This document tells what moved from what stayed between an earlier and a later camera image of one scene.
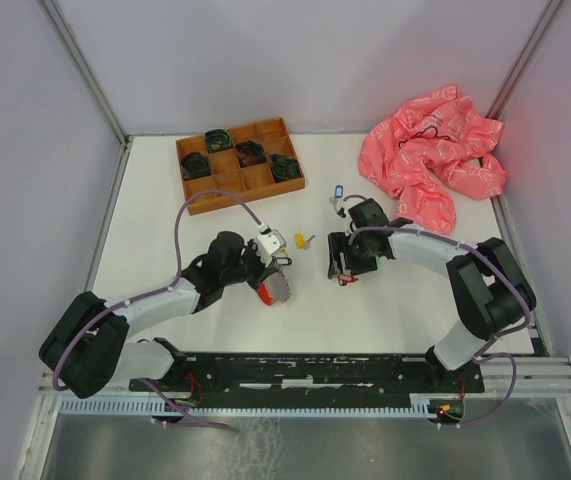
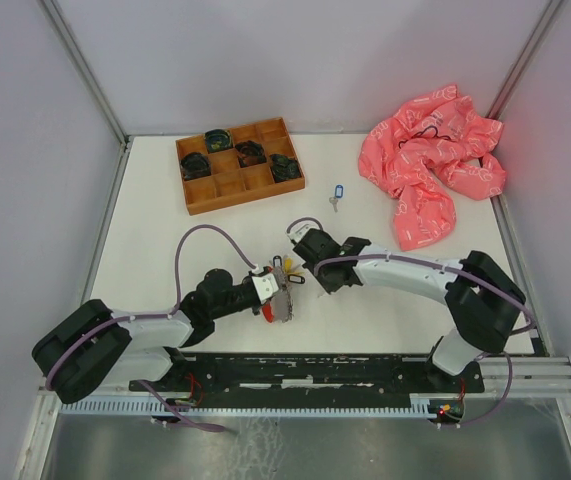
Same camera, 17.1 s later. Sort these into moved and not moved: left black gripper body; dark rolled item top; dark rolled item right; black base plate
Moved: left black gripper body
Not moved: dark rolled item top; black base plate; dark rolled item right
